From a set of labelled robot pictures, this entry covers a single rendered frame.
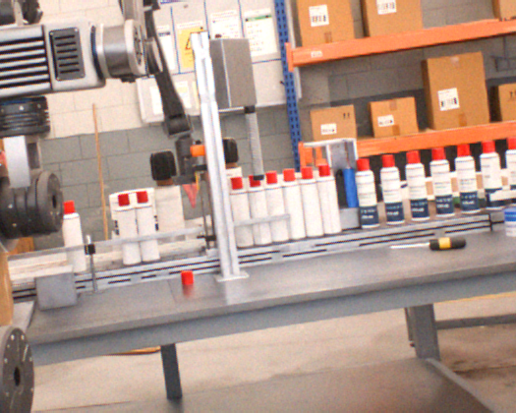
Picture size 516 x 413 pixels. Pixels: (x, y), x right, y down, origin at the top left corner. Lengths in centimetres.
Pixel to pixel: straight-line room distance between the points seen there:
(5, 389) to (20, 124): 64
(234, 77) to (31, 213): 73
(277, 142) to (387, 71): 102
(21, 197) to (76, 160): 520
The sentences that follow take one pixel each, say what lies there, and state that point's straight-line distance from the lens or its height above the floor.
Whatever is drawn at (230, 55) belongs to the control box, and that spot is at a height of 143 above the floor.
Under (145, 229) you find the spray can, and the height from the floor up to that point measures 97.
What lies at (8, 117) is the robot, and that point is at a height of 133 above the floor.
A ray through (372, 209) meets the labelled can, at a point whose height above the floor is 94.
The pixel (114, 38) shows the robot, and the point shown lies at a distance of 187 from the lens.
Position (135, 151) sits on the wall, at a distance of 700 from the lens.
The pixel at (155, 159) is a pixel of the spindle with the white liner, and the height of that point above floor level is 115.
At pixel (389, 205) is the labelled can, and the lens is 257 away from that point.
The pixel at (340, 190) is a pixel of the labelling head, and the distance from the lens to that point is 266.
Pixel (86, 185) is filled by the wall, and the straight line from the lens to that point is 711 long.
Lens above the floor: 130
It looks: 3 degrees down
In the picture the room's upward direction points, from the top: 8 degrees counter-clockwise
